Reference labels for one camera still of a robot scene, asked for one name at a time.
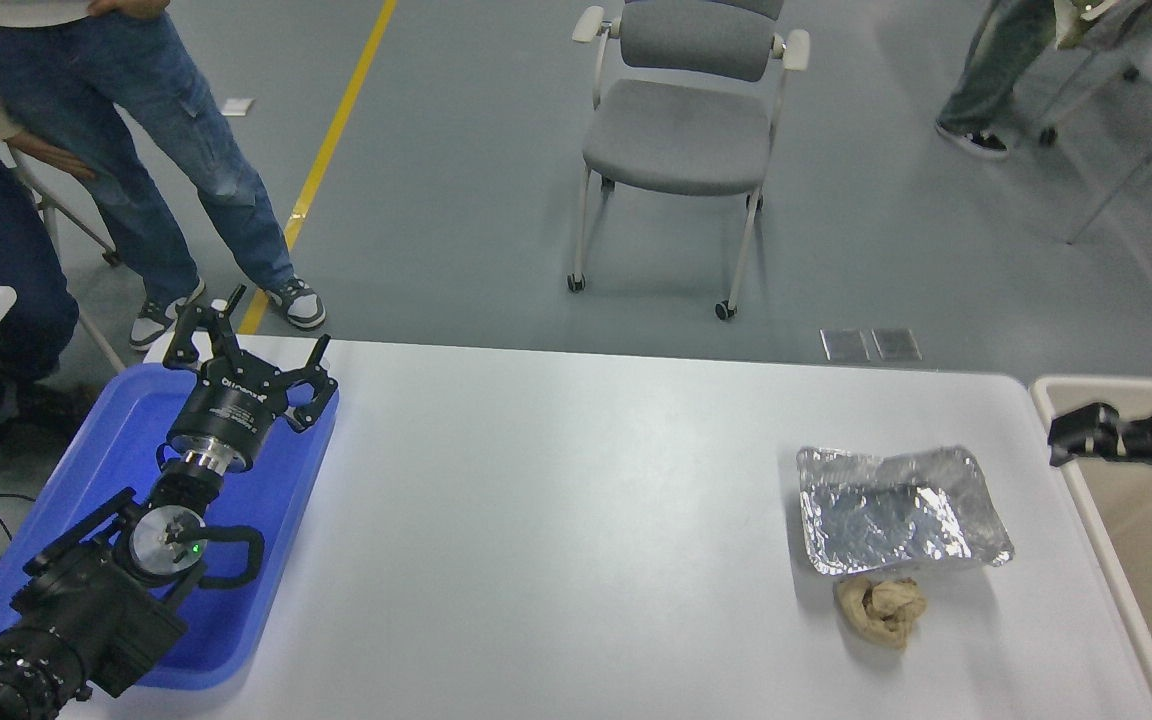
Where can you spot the metal floor plate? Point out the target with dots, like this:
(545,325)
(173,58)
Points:
(844,344)
(896,343)

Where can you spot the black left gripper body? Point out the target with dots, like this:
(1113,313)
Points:
(226,420)

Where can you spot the crumpled foil tray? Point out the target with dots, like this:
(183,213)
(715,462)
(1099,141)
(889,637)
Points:
(881,525)

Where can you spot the seated person's hand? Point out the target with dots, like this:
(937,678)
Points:
(51,158)

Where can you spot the white frame chair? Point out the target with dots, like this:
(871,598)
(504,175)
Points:
(113,257)

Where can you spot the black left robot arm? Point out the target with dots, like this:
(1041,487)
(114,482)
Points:
(86,610)

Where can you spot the grey padded office chair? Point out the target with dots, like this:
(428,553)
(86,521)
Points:
(681,130)

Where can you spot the crumpled tan paper ball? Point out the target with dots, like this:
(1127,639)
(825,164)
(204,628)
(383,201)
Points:
(881,610)

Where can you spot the olive garment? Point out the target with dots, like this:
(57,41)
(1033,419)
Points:
(1086,20)

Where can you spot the standing person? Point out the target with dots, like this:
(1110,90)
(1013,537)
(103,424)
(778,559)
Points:
(166,130)

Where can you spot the standing person's hand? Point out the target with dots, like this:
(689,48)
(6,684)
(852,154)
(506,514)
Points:
(131,8)

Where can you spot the blue plastic tray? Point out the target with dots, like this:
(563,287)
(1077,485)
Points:
(266,520)

